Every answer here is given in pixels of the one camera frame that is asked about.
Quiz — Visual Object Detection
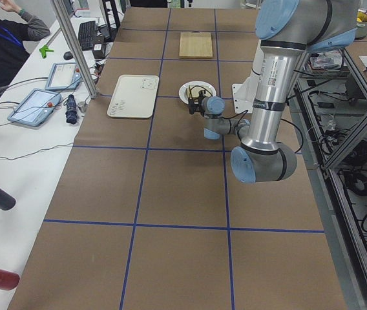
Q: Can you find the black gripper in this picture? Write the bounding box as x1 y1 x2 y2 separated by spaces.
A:
188 90 209 116

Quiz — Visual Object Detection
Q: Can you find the bread slice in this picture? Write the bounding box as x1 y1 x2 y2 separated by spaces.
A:
186 85 209 99

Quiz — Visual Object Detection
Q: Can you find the white round plate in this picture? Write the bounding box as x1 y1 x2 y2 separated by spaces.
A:
178 81 216 104

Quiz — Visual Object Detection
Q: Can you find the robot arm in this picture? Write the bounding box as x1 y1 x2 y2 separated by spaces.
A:
188 1 359 183

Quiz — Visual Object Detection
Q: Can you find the cream bear serving tray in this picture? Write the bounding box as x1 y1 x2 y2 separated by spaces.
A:
107 74 159 119

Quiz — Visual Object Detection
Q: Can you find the wooden cutting board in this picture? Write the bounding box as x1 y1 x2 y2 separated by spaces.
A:
179 32 213 59

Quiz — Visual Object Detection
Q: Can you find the folded dark blue umbrella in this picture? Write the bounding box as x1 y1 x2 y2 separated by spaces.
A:
65 94 78 125

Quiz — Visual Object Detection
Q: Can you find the black keyboard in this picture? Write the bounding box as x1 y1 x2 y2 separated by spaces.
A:
78 21 97 50

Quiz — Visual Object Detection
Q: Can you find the far teach pendant tablet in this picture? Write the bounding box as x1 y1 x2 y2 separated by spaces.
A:
45 62 81 92

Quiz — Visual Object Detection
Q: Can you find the teach pendant tablet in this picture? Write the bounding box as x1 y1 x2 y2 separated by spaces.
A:
7 88 61 127
45 62 81 92

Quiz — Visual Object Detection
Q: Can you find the black computer mouse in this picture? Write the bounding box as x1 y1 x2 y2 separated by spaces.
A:
63 51 73 60

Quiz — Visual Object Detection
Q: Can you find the near teach pendant tablet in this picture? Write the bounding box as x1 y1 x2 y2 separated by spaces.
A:
7 88 61 127

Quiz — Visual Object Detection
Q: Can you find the green plastic clamp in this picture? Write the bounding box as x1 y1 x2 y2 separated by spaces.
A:
39 45 54 59

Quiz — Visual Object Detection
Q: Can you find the seated person in black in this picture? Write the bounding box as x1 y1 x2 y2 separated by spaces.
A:
0 1 50 91

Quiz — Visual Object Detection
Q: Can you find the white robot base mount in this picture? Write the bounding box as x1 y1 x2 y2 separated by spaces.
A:
232 39 264 114

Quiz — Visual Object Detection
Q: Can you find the aluminium camera post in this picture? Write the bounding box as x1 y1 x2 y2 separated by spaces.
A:
50 0 98 99

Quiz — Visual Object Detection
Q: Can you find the aluminium frame rack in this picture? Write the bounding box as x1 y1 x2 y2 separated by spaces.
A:
290 42 367 309

